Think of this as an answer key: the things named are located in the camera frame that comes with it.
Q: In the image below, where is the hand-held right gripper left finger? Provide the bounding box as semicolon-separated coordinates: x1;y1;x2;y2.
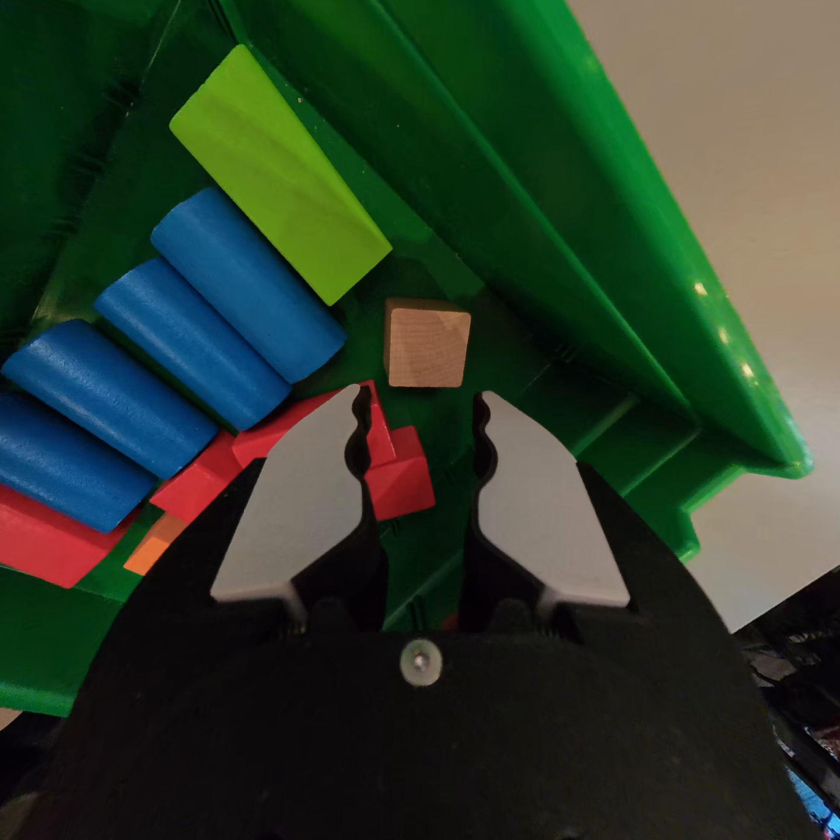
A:
210;384;388;627

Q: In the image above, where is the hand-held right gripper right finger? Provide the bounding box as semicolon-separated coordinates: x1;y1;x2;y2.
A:
459;390;631;627

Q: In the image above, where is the green plastic bin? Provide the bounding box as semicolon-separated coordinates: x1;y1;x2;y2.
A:
0;0;815;718

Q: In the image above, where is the orange wooden block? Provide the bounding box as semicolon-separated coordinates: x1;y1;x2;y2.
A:
122;512;189;577

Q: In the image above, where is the blue wooden cylinder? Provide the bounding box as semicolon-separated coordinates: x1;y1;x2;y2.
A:
150;187;347;385
93;257;291;432
1;319;219;481
0;392;157;534

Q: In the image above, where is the natural wooden block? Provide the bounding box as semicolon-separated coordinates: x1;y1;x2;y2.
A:
383;297;472;389

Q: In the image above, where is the large red wooden block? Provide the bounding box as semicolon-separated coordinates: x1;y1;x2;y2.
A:
0;484;140;589

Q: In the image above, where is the dark clutter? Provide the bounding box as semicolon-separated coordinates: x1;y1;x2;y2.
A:
731;567;840;840

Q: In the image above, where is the lime green wooden block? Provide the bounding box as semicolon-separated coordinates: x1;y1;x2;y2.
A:
169;44;393;307

